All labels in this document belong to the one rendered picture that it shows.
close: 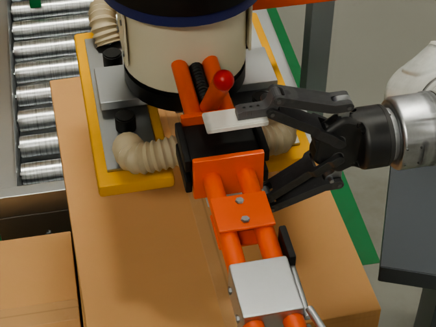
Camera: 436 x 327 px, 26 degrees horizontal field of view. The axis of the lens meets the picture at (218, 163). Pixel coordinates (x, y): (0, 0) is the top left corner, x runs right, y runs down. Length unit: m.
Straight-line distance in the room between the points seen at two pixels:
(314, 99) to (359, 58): 2.23
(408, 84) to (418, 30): 2.18
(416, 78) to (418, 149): 0.18
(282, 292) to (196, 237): 0.47
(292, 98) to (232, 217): 0.15
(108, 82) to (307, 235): 0.37
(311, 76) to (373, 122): 1.52
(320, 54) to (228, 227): 1.61
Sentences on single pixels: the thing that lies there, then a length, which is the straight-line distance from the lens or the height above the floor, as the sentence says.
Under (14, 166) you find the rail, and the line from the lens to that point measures 2.04.
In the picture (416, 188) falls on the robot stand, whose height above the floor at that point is 0.75.
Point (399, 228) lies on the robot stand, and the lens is 1.70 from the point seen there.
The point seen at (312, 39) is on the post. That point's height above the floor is 0.49.
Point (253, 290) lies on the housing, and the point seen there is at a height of 1.25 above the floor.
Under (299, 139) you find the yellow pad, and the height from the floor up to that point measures 1.12.
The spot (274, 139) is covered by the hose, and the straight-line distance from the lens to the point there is 1.19.
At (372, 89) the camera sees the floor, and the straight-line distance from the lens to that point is 3.16.
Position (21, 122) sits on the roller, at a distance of 2.23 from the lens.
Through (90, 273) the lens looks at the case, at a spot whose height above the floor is 0.94.
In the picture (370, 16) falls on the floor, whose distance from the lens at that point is 3.50.
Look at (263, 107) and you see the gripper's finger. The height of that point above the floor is 1.30.
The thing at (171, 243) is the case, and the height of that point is 0.94.
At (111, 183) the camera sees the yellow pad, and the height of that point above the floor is 1.12.
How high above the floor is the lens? 1.99
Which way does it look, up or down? 44 degrees down
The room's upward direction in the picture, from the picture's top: straight up
